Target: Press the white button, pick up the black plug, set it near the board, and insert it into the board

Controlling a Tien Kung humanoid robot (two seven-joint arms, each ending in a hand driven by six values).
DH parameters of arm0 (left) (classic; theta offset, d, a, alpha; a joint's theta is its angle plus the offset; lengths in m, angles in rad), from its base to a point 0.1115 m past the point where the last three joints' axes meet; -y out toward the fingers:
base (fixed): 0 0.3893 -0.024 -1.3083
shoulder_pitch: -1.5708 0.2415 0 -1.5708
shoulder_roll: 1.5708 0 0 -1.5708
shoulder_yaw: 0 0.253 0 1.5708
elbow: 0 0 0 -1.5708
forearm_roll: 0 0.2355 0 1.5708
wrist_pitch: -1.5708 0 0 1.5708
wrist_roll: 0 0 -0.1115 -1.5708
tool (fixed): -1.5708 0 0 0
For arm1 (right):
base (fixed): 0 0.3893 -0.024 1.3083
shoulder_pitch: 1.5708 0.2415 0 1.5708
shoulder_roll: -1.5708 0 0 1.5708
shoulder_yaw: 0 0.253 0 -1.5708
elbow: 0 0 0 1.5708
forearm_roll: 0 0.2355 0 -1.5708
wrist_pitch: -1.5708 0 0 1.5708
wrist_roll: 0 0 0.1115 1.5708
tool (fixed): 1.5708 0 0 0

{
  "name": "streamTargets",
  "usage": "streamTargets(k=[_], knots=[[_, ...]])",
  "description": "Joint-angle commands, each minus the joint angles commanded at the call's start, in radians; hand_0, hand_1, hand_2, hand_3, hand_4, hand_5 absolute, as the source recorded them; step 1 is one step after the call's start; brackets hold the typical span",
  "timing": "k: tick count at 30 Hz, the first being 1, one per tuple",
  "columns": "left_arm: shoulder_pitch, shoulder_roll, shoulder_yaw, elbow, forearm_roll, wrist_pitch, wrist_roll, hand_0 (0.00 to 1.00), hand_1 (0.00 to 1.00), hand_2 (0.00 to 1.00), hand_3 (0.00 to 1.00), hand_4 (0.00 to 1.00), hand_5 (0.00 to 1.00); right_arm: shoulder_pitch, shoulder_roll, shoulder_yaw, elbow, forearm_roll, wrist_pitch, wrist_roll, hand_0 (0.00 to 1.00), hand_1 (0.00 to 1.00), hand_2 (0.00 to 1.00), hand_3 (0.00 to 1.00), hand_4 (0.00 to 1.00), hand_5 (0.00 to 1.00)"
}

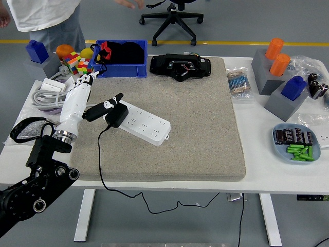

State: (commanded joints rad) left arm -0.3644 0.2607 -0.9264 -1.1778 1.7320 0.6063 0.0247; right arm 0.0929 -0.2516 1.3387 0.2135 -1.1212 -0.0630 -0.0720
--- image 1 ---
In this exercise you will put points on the loose black capacitor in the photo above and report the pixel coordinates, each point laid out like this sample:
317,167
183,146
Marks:
315,90
325,88
312,78

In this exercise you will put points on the grey-brown mat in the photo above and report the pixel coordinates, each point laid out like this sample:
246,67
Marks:
180,128

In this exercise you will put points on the empty clear plastic bag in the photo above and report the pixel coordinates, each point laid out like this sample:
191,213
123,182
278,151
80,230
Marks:
313,121

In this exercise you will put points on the grey power plug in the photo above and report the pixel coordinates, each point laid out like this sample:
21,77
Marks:
63,70

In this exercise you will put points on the person's right hand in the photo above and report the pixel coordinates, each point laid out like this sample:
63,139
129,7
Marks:
4,19

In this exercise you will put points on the grey block holder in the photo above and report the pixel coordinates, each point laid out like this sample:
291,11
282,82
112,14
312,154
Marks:
282,109
48,68

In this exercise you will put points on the green battery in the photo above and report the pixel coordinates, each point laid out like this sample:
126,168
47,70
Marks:
294,150
304,149
295,146
298,159
310,151
304,157

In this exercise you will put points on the clear bag of metal nuts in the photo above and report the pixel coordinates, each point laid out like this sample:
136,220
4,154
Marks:
30,127

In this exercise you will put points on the metal bracket under table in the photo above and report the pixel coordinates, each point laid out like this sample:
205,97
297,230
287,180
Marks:
234,196

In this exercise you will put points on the blue plastic block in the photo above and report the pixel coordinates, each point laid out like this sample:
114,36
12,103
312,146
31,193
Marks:
37,51
293,88

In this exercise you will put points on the white table leg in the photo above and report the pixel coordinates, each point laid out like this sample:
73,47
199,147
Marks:
84,216
271,221

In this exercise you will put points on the clear bag of screws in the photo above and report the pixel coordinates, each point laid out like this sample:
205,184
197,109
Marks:
303,64

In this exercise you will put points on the wide orange cylinder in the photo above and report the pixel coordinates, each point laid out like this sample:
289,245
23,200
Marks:
64,51

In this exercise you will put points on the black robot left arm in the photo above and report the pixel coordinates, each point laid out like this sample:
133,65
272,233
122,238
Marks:
38,180

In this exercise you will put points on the yellow ball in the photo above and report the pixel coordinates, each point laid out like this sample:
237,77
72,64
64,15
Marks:
86,52

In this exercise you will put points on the grey holder with two holes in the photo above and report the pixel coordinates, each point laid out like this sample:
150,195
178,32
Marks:
259,69

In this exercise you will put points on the black capacitor with print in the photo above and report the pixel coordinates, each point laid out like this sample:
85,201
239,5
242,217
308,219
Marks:
309,138
288,136
279,137
299,136

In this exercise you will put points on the tall orange cylinder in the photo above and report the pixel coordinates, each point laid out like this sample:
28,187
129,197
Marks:
274,49
279,64

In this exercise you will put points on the colourful puzzle cube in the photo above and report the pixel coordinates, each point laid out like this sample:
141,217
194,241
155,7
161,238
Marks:
71,61
84,68

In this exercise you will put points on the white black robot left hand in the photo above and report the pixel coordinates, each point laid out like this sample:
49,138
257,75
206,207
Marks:
74,103

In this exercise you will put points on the person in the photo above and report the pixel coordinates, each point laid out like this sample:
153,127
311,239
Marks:
43,15

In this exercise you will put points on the blue plastic bin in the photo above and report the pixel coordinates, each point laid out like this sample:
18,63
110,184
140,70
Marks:
120,70

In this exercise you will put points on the white power strip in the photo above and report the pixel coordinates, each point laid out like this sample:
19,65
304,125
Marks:
149,123

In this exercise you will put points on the person's left hand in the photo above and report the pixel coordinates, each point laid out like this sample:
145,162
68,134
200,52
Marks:
128,3

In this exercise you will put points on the black table control panel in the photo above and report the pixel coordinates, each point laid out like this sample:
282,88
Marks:
311,197

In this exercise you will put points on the clear bag of resistors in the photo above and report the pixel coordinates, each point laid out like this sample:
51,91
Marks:
239,85

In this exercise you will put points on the white wall switch plate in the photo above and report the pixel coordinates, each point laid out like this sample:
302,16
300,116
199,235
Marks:
52,85

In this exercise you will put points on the black plug adapter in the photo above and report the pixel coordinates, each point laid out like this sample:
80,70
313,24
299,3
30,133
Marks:
117,115

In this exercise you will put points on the white card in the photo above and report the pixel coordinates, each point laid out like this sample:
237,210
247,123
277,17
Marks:
69,81

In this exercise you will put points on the light blue plate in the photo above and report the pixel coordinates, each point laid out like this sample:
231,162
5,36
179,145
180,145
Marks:
278,151

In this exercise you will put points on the black office chair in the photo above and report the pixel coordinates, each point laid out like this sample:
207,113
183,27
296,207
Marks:
174,18

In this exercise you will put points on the black pouch with red trim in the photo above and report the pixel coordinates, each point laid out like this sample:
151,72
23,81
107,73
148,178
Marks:
126,54

